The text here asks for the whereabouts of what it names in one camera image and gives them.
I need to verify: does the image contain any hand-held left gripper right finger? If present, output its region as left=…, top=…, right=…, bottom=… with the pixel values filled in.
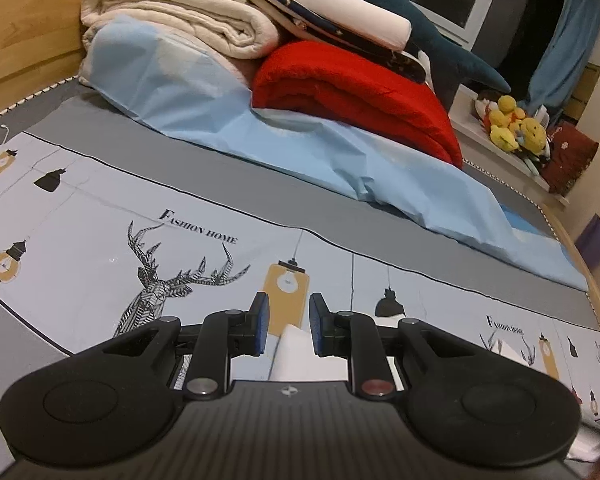
left=309, top=292, right=467, bottom=397

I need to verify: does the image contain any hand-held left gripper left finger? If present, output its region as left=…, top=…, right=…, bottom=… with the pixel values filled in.
left=100, top=291, right=271, bottom=400

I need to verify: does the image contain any white small garment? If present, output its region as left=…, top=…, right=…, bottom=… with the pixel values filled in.
left=269, top=324, right=351, bottom=384

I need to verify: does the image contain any printed grey bed sheet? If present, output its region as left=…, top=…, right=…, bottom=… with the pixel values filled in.
left=0, top=77, right=600, bottom=461

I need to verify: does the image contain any light blue sheet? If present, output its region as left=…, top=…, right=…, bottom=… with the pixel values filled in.
left=86, top=14, right=590, bottom=292

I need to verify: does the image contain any white window sill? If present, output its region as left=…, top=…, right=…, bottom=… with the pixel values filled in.
left=449, top=85, right=572, bottom=207

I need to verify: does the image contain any red folded blanket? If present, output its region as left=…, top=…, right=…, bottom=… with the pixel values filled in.
left=251, top=41, right=465, bottom=170

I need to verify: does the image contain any purple bag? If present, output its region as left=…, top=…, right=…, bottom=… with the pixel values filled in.
left=573, top=213, right=600, bottom=274

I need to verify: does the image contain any navy star-patterned blanket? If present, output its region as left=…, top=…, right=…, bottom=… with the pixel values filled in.
left=200, top=0, right=432, bottom=85

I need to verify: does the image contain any dark red plush cushion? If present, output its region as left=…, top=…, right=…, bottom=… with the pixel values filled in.
left=546, top=125, right=600, bottom=197

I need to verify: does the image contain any dark teal shark plush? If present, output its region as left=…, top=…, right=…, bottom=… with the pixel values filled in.
left=285, top=0, right=512, bottom=95

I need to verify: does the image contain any cream folded blanket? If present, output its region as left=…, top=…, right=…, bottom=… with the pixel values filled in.
left=78, top=0, right=282, bottom=87

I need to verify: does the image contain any white folded quilt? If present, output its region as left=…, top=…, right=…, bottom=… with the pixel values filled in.
left=237, top=0, right=414, bottom=54

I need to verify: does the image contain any wooden headboard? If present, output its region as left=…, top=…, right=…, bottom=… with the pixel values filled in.
left=0, top=0, right=108, bottom=127

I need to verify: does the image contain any blue curtain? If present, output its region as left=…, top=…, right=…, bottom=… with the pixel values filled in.
left=526, top=0, right=600, bottom=117

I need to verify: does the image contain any wooden bed frame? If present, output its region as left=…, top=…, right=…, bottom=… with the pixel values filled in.
left=544, top=209, right=600, bottom=346

